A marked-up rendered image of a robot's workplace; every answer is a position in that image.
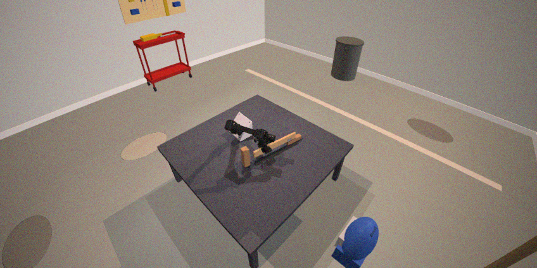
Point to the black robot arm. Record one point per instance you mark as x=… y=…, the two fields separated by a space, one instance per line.
x=258 y=133

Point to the long wooden rail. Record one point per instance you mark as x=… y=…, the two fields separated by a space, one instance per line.
x=275 y=144

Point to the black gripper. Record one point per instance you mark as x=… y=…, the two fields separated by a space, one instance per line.
x=262 y=144

